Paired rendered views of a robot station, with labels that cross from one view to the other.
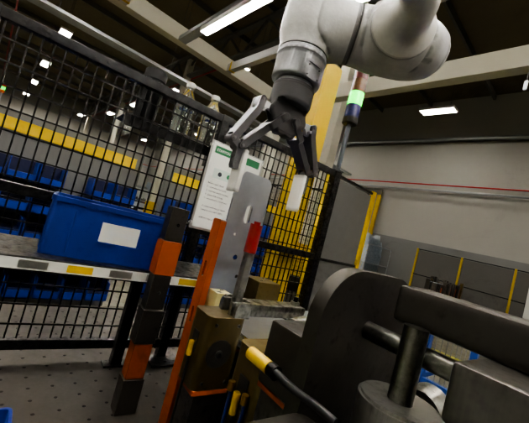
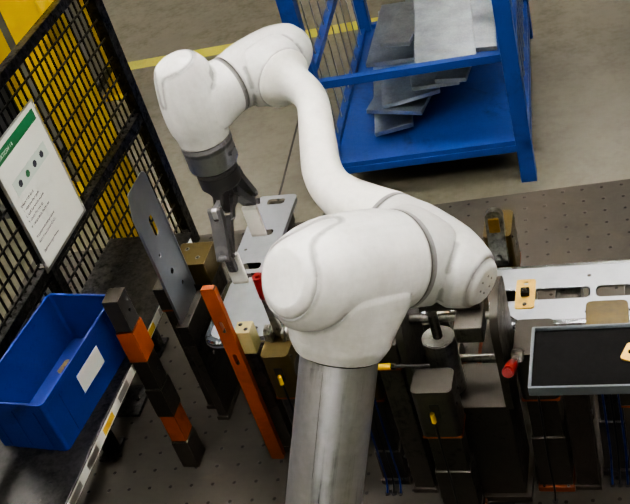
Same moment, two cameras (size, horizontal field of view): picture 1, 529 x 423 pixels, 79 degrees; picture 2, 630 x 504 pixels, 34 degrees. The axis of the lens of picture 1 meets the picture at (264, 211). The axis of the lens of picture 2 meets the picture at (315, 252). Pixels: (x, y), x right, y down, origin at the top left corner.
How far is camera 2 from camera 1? 161 cm
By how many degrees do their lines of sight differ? 48
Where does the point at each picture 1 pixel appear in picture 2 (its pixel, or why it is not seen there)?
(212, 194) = (33, 212)
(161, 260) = (142, 347)
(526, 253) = not seen: outside the picture
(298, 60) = (223, 161)
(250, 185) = (137, 201)
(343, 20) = (236, 106)
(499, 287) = not seen: outside the picture
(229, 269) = (176, 284)
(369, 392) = (428, 344)
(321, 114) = not seen: outside the picture
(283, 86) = (221, 185)
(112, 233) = (87, 374)
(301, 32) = (211, 140)
